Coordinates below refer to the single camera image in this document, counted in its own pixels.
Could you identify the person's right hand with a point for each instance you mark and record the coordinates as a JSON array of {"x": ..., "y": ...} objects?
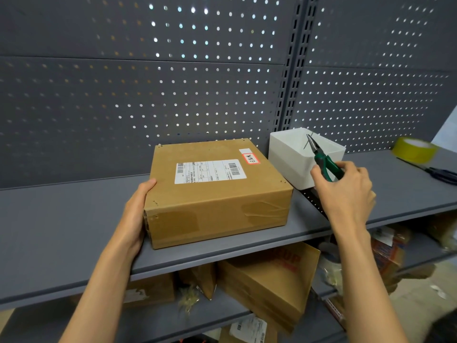
[{"x": 350, "y": 203}]

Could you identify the person's left hand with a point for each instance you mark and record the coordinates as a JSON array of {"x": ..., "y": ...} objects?
[{"x": 132, "y": 225}]

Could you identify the white plastic bin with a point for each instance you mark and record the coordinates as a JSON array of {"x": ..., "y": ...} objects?
[{"x": 289, "y": 167}]

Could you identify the metal nail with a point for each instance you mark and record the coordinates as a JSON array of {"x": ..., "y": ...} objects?
[{"x": 309, "y": 140}]

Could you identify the yellow tape roll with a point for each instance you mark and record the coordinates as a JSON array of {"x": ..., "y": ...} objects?
[{"x": 414, "y": 153}]

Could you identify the brown cardboard box white labels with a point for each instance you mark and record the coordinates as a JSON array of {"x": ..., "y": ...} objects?
[{"x": 214, "y": 210}]

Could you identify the black scissors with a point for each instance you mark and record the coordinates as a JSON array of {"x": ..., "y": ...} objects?
[{"x": 442, "y": 173}]

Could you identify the person's left forearm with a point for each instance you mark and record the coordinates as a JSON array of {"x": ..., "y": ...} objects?
[{"x": 100, "y": 300}]

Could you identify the person's right forearm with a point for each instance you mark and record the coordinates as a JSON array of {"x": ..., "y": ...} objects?
[{"x": 367, "y": 296}]

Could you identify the white tape roll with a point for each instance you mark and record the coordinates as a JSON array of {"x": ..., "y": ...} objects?
[{"x": 330, "y": 251}]

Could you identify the cardboard box red blue print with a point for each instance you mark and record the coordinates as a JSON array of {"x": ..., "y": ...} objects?
[{"x": 387, "y": 257}]

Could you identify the cardboard box torn white sticker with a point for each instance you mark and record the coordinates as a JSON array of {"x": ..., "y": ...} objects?
[{"x": 153, "y": 289}]

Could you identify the cardboard box red lettering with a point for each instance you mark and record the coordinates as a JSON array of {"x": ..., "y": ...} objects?
[{"x": 267, "y": 278}]

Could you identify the cardboard box barcode label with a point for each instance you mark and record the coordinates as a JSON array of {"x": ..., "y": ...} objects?
[{"x": 246, "y": 332}]

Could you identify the grey metal shelf board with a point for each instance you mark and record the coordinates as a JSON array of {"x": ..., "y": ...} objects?
[
  {"x": 400, "y": 196},
  {"x": 160, "y": 317},
  {"x": 53, "y": 228},
  {"x": 425, "y": 251}
]

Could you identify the crumpled clear plastic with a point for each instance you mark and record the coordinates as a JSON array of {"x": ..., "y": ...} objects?
[{"x": 332, "y": 276}]

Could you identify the grey perforated back panel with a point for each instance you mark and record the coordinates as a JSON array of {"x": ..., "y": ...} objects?
[
  {"x": 143, "y": 103},
  {"x": 385, "y": 85}
]

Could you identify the white paper scrap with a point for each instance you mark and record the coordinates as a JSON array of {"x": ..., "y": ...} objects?
[{"x": 438, "y": 292}]

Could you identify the black plastic crate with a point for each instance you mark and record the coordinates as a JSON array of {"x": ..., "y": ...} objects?
[{"x": 444, "y": 333}]

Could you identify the grey slotted upright post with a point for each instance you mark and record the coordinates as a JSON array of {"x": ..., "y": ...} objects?
[{"x": 296, "y": 67}]

